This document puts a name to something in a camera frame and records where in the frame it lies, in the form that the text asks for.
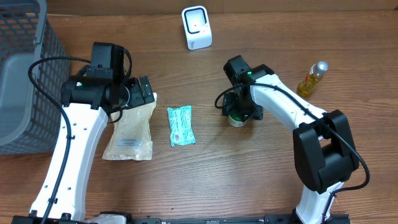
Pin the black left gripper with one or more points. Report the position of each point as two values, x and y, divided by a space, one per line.
137 97

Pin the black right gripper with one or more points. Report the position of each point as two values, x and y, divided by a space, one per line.
231 107

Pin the green lid white jar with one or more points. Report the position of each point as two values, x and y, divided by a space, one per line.
236 121

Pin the teal tissue pack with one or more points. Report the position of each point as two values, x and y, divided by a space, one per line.
180 122

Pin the white orange snack packet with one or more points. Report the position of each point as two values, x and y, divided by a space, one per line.
131 138

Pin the yellow oil bottle silver cap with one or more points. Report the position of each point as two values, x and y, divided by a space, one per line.
308 84

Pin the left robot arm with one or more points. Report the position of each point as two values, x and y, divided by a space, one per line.
99 89

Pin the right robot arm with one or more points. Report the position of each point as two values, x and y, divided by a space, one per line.
324 150

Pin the white barcode scanner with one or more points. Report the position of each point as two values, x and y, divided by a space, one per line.
197 27

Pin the dark grey plastic mesh basket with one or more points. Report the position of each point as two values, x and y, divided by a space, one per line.
29 122

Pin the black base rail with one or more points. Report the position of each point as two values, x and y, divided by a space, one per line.
127 218

